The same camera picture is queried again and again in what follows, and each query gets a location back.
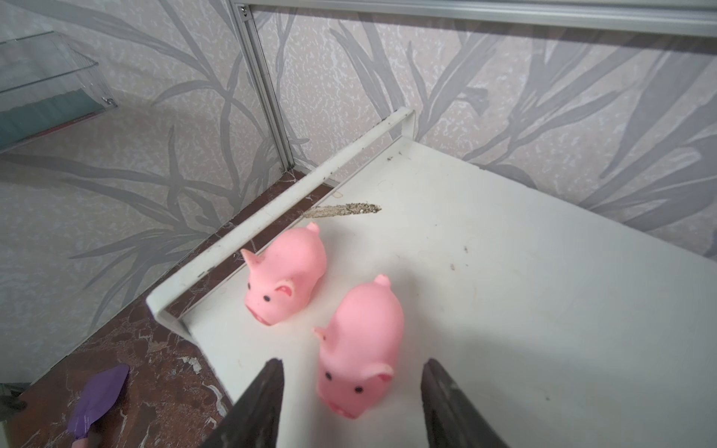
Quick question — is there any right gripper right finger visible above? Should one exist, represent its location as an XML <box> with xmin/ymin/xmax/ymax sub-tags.
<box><xmin>420</xmin><ymin>358</ymin><xmax>508</xmax><ymax>448</ymax></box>

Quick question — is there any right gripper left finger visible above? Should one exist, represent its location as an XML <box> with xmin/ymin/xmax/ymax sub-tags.
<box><xmin>200</xmin><ymin>358</ymin><xmax>285</xmax><ymax>448</ymax></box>

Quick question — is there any pink pig toy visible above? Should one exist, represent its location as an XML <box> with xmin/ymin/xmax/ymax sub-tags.
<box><xmin>240</xmin><ymin>222</ymin><xmax>328</xmax><ymax>326</ymax></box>
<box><xmin>314</xmin><ymin>274</ymin><xmax>404</xmax><ymax>419</ymax></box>

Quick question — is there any white two-tier shelf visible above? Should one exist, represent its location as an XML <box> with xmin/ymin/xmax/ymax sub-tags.
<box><xmin>147</xmin><ymin>108</ymin><xmax>716</xmax><ymax>447</ymax></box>

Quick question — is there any clear plastic wall bin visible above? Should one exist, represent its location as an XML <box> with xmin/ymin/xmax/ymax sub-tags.
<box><xmin>1</xmin><ymin>31</ymin><xmax>118</xmax><ymax>152</ymax></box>

